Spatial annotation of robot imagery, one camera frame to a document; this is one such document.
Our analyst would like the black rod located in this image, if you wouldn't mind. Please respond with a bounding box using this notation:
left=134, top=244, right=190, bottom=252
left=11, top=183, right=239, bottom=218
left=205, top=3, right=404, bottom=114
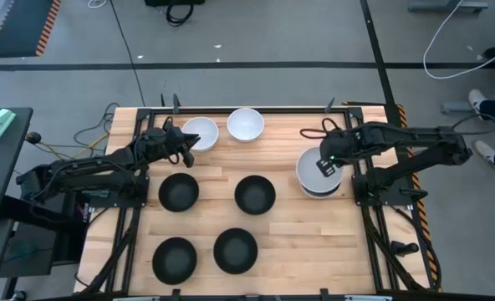
left=341, top=100, right=387, bottom=107

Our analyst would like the black equipment box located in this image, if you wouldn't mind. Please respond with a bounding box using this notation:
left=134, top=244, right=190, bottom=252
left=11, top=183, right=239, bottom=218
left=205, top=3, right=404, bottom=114
left=0, top=166, right=90, bottom=279

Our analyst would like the orange black hazard strip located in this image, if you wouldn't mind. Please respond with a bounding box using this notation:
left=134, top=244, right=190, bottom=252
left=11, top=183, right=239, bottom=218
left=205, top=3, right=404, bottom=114
left=395, top=104, right=441, bottom=292

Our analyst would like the yellow cable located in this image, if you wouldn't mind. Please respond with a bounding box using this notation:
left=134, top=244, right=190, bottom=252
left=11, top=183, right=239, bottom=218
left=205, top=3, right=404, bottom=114
left=33, top=132, right=110, bottom=161

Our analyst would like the grey desk foot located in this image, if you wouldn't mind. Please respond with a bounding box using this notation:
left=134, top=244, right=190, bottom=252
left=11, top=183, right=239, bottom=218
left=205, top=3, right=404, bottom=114
left=407, top=0, right=490, bottom=13
left=441, top=81, right=495, bottom=116

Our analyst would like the black side table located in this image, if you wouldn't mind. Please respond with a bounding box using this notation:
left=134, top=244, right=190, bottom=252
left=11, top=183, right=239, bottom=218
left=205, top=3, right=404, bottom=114
left=0, top=106, right=34, bottom=226

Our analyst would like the black floor device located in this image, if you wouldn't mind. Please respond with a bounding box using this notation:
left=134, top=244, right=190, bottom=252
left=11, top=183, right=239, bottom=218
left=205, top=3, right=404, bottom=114
left=143, top=0, right=207, bottom=8

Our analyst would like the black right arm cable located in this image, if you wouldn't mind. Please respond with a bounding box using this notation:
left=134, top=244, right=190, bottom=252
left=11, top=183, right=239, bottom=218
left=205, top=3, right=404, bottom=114
left=452, top=112, right=495, bottom=135

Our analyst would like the black cable bundle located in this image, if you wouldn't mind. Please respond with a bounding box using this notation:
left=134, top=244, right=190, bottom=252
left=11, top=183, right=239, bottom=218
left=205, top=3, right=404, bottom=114
left=74, top=207, right=143, bottom=296
left=362, top=204, right=443, bottom=293

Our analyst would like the black floor mat orange-edged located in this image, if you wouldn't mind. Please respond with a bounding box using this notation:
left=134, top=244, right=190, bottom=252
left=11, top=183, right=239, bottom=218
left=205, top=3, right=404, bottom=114
left=0, top=0, right=63, bottom=59

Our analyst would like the black coiled cable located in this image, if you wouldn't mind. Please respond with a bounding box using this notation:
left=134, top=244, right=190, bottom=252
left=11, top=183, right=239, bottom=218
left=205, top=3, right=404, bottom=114
left=165, top=3, right=196, bottom=28

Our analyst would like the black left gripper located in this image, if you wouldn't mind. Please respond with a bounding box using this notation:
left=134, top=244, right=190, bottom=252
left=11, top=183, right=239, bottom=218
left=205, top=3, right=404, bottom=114
left=162, top=120, right=202, bottom=169

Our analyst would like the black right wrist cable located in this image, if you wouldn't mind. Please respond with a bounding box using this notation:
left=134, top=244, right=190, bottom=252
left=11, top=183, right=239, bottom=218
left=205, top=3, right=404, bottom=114
left=299, top=118, right=341, bottom=140

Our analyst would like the white floor cable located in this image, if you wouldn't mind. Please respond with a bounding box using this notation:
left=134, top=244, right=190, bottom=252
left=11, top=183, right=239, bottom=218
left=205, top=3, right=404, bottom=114
left=422, top=0, right=495, bottom=80

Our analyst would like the thin black floor cable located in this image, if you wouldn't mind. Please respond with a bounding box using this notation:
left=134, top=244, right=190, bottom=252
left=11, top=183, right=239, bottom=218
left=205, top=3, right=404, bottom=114
left=104, top=0, right=145, bottom=108

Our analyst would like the person's white shoe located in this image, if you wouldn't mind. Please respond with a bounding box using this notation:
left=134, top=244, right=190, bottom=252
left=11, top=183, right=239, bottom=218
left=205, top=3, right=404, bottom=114
left=467, top=88, right=489, bottom=122
left=472, top=140, right=495, bottom=175

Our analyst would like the black clamp handle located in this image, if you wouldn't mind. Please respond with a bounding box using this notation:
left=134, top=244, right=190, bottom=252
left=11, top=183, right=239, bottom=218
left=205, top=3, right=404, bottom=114
left=390, top=241, right=421, bottom=258

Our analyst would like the black cable tangle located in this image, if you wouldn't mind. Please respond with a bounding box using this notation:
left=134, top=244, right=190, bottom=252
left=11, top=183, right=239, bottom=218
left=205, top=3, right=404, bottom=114
left=71, top=101, right=121, bottom=169

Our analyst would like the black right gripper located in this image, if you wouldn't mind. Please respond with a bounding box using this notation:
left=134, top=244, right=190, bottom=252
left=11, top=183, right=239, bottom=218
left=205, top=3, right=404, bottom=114
left=315, top=125, right=360, bottom=179

